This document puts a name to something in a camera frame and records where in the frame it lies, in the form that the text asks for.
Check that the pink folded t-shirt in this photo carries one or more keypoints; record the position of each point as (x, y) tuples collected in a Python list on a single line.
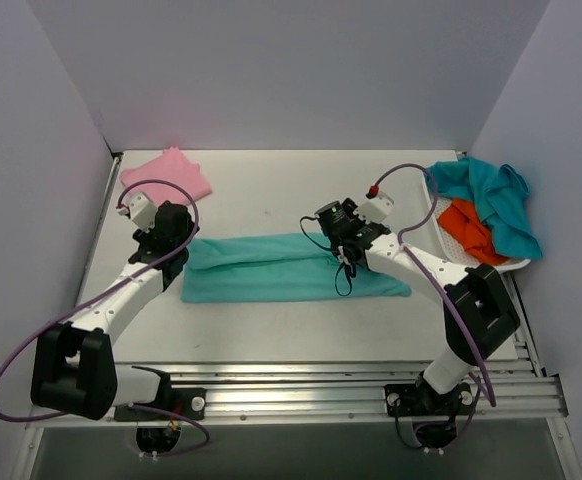
[(172, 166)]

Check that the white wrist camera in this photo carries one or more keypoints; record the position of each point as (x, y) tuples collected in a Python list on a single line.
[(140, 210), (376, 208)]

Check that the mint green t-shirt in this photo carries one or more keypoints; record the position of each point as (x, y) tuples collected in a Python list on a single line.
[(276, 268)]

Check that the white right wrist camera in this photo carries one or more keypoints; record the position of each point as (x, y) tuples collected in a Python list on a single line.
[(376, 208)]

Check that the orange t-shirt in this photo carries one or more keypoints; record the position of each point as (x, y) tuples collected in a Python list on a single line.
[(461, 221)]

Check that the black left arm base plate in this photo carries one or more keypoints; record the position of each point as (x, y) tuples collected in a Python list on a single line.
[(187, 402)]

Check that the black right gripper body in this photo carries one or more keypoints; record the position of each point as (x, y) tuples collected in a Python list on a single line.
[(348, 256)]

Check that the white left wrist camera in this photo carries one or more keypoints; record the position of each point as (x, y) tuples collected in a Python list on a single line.
[(140, 210)]

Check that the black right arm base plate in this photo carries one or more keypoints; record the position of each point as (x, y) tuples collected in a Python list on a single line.
[(420, 400)]

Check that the white plastic tray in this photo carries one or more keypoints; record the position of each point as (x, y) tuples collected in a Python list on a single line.
[(486, 215)]

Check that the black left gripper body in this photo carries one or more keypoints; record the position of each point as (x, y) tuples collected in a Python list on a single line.
[(172, 267)]

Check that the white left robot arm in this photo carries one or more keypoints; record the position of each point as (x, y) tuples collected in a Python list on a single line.
[(74, 367)]

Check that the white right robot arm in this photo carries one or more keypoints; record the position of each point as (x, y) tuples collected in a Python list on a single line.
[(479, 316)]

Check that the teal blue t-shirt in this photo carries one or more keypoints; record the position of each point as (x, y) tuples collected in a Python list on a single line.
[(498, 194)]

